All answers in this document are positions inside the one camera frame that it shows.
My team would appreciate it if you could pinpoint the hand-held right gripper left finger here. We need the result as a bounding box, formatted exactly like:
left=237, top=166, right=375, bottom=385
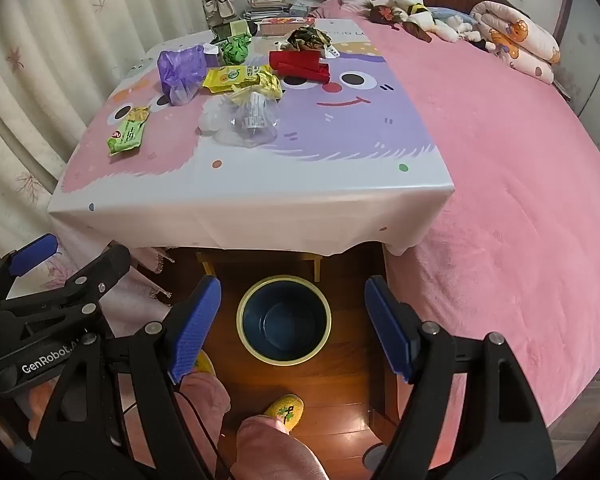
left=30, top=276, right=222, bottom=480

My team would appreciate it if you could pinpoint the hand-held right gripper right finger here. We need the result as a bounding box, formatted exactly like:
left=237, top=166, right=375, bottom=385
left=364, top=276, right=558, bottom=480

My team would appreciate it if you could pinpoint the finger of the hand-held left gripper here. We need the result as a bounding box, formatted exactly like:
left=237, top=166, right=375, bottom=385
left=10, top=245, right=131, bottom=333
left=0, top=234, right=59, bottom=311

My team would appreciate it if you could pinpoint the blue bin with yellow rim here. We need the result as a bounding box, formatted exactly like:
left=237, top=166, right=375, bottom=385
left=236, top=275, right=332, bottom=366

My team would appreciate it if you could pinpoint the purple plastic bag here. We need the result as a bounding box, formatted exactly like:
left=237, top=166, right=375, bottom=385
left=157, top=45, right=207, bottom=107

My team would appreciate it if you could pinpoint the strawberry printed carton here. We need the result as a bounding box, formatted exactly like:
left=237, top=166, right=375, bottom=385
left=257, top=17, right=316, bottom=37

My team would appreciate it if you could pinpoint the person's left forearm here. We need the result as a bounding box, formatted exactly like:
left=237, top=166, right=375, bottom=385
left=0, top=375, right=58, bottom=463

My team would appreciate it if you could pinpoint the yellow slipper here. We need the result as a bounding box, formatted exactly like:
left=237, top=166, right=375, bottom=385
left=195, top=350, right=217, bottom=377
left=257, top=394, right=305, bottom=433

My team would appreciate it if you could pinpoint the grey round disc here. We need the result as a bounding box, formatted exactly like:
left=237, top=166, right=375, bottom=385
left=364, top=444, right=388, bottom=469

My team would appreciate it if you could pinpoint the green snack packet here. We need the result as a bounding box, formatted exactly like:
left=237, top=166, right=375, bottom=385
left=106, top=106, right=152, bottom=157

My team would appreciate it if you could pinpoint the person's right leg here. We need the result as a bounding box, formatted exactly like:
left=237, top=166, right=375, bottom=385
left=230, top=415, right=331, bottom=480

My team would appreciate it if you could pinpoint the cartoon printed tablecloth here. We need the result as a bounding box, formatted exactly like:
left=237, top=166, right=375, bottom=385
left=47, top=17, right=455, bottom=257

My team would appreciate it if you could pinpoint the white translucent plastic wrapper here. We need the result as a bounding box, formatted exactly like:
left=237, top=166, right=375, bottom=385
left=198, top=96, right=236, bottom=137

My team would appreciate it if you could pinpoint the pink bedspread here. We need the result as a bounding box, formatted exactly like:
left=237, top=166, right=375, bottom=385
left=320, top=0, right=600, bottom=461

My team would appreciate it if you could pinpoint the beige leaf print curtain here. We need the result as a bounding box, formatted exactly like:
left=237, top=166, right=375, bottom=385
left=0, top=0, right=216, bottom=261

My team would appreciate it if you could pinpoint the clear plastic bag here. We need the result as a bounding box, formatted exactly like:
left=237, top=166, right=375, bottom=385
left=227, top=87, right=281, bottom=150

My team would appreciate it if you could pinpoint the green crumpled paper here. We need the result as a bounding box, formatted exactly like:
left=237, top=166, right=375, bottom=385
left=220, top=34, right=252, bottom=64

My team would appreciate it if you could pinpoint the dark green carton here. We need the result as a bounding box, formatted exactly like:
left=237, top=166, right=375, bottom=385
left=211, top=20, right=253, bottom=43

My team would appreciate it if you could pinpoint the red folded wrapper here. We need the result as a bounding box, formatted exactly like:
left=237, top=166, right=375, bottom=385
left=269, top=50, right=332, bottom=84

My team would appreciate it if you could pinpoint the white handbag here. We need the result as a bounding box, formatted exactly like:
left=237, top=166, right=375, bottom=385
left=203, top=0, right=237, bottom=28

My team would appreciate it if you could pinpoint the dark patterned crumpled bag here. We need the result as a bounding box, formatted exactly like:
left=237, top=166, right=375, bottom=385
left=286, top=27, right=329, bottom=53

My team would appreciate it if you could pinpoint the stack of books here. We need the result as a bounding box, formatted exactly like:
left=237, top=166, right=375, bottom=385
left=243, top=0, right=291, bottom=22

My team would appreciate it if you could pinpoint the white plush toy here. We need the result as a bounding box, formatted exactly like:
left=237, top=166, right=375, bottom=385
left=430, top=12, right=477, bottom=44

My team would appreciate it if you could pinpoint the brown doll plush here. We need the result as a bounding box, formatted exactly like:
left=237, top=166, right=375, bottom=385
left=367, top=4, right=406, bottom=25

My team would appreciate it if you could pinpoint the rolled bear print quilt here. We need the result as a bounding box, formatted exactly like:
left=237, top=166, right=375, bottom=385
left=470, top=1, right=561, bottom=86

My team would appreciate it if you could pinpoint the bee plush toy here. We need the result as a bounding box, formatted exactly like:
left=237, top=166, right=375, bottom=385
left=392, top=0, right=436, bottom=25

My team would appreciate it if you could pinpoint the black cable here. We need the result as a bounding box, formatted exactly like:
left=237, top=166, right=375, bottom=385
left=172, top=390, right=233, bottom=480

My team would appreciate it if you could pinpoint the wooden folding table frame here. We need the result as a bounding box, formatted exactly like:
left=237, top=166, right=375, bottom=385
left=196, top=250, right=327, bottom=282

